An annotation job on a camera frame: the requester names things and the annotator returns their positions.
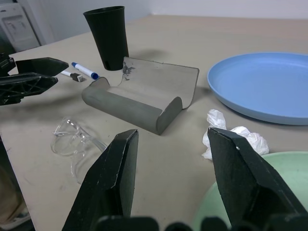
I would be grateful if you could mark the black plastic cup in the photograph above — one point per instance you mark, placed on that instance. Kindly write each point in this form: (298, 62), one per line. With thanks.
(108, 36)

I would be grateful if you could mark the green plastic plate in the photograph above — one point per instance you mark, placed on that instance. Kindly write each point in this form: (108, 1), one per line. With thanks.
(288, 173)

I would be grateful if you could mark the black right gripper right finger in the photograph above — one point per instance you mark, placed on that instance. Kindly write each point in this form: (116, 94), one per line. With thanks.
(243, 183)

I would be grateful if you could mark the blue plastic plate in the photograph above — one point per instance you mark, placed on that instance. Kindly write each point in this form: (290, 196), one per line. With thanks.
(260, 84)

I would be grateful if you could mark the grey felt glasses case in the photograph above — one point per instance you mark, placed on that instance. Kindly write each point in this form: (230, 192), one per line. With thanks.
(154, 79)

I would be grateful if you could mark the white tissue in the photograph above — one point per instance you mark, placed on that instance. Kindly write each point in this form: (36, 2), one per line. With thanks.
(255, 142)

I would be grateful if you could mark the white marker with blue cap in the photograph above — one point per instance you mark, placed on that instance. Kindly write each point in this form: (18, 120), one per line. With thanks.
(84, 69)

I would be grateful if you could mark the white marker with grey tip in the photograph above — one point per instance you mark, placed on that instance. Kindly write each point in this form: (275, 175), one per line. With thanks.
(75, 77)

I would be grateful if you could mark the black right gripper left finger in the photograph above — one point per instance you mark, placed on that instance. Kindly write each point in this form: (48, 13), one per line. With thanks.
(108, 183)

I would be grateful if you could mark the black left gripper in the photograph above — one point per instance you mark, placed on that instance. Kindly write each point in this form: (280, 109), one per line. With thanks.
(5, 64)

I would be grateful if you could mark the white water dispenser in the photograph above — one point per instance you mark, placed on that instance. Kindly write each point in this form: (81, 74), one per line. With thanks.
(14, 26)

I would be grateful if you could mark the clear plastic glasses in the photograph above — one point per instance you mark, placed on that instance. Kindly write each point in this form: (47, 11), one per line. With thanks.
(80, 134)

